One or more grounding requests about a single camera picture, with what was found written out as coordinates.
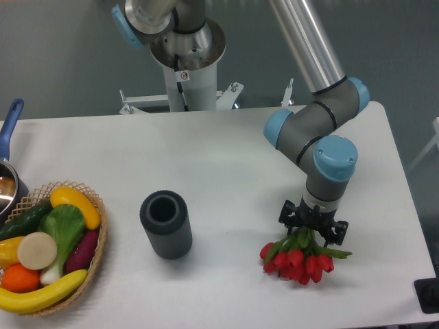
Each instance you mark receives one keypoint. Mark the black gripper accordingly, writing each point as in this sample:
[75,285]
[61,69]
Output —
[332,231]

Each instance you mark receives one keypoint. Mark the white metal frame at right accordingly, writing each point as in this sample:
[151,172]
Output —
[431,144]

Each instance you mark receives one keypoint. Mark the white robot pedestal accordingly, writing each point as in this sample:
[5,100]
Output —
[189,64]

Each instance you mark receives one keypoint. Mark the beige round disc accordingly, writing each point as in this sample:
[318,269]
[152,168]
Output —
[37,251]

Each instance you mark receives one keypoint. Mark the green bok choy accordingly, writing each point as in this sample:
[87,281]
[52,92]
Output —
[65,224]

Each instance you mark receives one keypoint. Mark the yellow bell pepper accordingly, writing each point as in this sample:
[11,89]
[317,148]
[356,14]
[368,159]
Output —
[8,251]

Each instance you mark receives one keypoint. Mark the blue handled saucepan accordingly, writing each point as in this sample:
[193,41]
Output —
[13,189]

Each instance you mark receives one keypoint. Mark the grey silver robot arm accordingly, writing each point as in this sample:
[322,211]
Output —
[307,137]

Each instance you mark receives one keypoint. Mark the black device at table edge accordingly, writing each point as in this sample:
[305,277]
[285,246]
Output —
[427,294]

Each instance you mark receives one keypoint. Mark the dark grey ribbed vase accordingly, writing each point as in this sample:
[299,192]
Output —
[165,218]

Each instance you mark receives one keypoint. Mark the yellow banana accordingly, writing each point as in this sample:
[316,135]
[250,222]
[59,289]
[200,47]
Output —
[26,303]

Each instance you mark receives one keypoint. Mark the woven wicker basket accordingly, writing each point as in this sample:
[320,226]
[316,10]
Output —
[42,194]

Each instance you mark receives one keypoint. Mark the orange fruit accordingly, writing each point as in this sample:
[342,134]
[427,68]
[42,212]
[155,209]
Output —
[19,279]

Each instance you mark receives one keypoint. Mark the dark green cucumber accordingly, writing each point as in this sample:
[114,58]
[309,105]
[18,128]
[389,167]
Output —
[26,222]

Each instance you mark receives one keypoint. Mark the red tulip bouquet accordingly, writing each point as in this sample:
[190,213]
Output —
[299,258]

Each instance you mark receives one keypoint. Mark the purple sweet potato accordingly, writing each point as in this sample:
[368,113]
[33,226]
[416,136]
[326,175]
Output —
[82,255]

